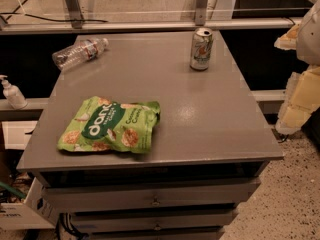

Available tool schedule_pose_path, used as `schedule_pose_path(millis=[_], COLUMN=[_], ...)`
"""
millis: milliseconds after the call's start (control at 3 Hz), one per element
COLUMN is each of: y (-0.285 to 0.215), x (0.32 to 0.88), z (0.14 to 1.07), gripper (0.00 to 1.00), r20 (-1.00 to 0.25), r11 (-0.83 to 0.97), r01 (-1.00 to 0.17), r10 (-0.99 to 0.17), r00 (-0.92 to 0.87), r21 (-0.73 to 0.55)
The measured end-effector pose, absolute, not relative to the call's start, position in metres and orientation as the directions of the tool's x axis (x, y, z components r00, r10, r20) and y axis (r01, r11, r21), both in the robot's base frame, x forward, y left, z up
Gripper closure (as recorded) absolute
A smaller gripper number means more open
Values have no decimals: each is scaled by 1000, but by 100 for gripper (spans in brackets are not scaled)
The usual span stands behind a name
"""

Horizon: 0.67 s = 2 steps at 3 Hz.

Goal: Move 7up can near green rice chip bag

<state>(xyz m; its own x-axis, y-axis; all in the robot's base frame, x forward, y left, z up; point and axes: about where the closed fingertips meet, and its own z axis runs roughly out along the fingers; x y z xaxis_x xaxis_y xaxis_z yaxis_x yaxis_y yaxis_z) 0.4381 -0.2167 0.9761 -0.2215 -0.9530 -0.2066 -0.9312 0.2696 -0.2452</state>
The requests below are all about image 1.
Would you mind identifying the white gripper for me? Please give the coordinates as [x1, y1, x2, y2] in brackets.
[274, 0, 320, 135]

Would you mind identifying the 7up soda can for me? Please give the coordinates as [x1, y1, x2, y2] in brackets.
[190, 27, 213, 71]

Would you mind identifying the green rice chip bag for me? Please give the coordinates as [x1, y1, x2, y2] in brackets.
[57, 96, 161, 154]

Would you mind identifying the grey metal drawer cabinet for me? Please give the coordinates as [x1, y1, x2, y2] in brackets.
[16, 30, 285, 240]

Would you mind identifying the clear plastic water bottle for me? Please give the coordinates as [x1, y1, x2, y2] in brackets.
[52, 38, 109, 71]

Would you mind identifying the white pump dispenser bottle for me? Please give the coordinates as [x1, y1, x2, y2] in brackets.
[0, 75, 27, 109]

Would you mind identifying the white cardboard box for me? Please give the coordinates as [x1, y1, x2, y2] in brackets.
[0, 179, 59, 230]

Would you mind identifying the black cable on floor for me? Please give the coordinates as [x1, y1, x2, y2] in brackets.
[0, 12, 109, 24]

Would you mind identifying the green hose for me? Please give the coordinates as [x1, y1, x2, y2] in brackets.
[0, 181, 27, 200]

